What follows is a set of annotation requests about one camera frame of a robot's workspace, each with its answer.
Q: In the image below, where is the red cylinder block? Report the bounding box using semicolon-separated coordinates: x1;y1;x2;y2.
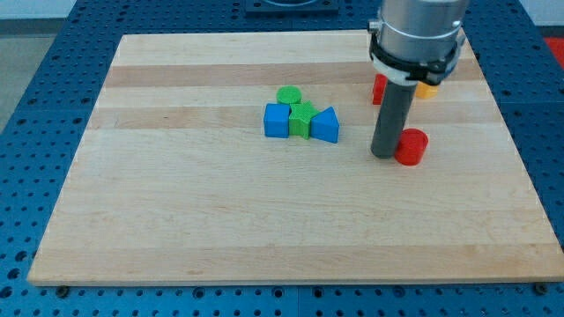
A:
394;129;428;166

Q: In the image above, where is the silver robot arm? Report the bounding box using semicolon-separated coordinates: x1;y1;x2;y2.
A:
367;0;470;86

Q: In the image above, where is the green star block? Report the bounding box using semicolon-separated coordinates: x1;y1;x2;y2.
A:
289;100;320;139

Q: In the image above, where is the blue cube block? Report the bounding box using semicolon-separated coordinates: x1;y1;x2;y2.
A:
263;103;291;138

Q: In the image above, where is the blue triangle block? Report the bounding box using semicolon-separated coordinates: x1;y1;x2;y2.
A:
309;107;340;144

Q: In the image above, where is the green cylinder block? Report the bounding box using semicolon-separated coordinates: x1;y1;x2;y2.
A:
276;85;302;104

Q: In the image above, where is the wooden board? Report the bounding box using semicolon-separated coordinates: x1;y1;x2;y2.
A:
27;30;563;286

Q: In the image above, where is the red block behind rod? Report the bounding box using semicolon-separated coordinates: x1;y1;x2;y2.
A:
372;73;388;105

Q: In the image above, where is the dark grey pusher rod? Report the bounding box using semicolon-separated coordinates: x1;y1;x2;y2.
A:
370;81;417;159

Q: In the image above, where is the yellow block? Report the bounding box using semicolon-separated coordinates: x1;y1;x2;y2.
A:
415;82;440;100

